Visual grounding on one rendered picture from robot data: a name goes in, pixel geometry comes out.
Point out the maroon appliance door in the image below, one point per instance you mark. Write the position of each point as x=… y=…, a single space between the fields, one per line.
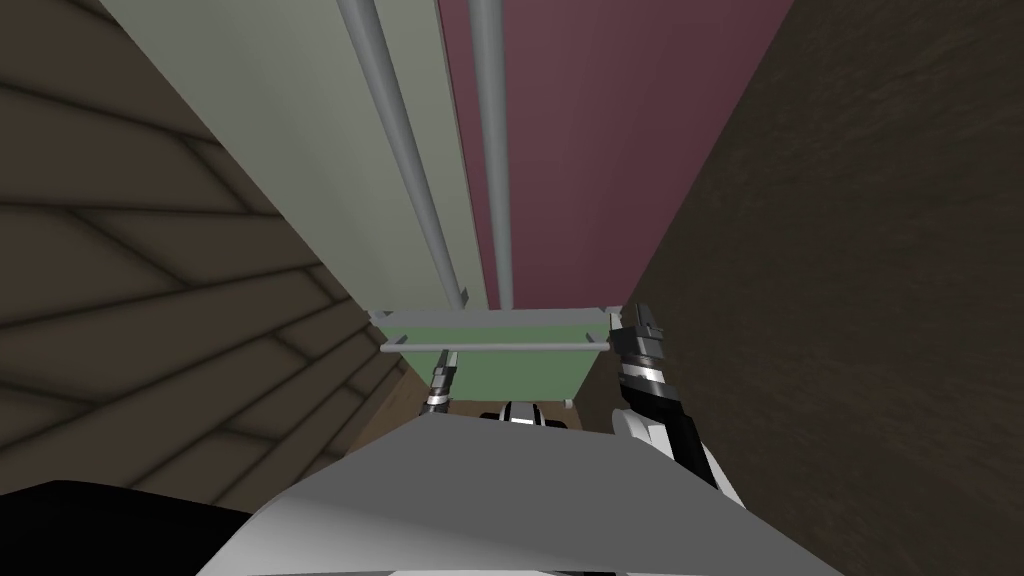
x=608 y=144

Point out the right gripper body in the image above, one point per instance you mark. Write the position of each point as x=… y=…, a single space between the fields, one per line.
x=640 y=342

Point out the green drawer front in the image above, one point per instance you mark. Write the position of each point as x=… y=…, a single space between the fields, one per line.
x=520 y=372

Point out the pale grey appliance door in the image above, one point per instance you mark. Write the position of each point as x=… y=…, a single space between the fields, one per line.
x=320 y=136

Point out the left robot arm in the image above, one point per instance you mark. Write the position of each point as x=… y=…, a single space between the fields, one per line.
x=96 y=532

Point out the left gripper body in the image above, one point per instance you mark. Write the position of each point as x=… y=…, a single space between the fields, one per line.
x=446 y=363

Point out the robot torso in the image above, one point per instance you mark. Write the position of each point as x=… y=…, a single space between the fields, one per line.
x=496 y=496

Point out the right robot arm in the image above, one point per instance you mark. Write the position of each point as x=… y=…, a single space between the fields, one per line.
x=668 y=420

